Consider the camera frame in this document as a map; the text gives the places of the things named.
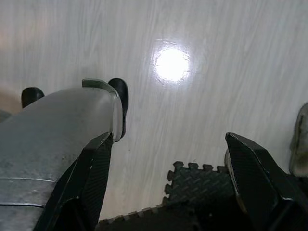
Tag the grey slipper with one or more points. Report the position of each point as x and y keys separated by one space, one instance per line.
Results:
x=300 y=134

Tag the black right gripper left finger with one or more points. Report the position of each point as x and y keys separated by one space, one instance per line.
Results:
x=91 y=173

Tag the black foam puzzle mat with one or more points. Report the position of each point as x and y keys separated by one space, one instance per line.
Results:
x=199 y=185
x=149 y=221

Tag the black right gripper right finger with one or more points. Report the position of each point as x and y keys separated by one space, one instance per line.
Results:
x=255 y=173

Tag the black robot left foot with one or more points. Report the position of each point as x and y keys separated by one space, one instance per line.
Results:
x=31 y=95

